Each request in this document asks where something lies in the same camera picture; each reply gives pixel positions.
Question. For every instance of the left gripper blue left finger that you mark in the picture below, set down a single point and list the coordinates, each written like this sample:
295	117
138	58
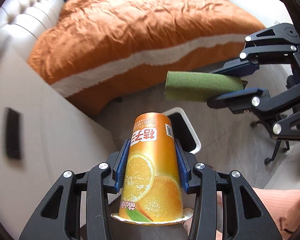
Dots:
58	214

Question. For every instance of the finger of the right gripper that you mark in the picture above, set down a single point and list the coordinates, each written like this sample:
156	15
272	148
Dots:
237	67
238	102

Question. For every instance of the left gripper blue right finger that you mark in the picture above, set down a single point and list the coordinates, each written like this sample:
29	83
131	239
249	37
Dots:
244	215

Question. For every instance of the green foam roll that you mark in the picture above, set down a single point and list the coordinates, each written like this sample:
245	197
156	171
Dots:
197	86

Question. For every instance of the orange juice paper cup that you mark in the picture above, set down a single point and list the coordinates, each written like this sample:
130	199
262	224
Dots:
151	193

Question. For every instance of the white trash bin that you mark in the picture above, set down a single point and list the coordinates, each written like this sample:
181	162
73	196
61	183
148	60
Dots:
183	130

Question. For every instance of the pink cushion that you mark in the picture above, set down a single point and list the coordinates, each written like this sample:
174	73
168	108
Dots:
284	208

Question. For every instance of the orange bed blanket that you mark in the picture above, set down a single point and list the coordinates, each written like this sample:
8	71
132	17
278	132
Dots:
100	50

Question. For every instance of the cream padded headboard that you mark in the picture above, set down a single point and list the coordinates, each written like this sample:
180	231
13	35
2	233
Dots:
23	21

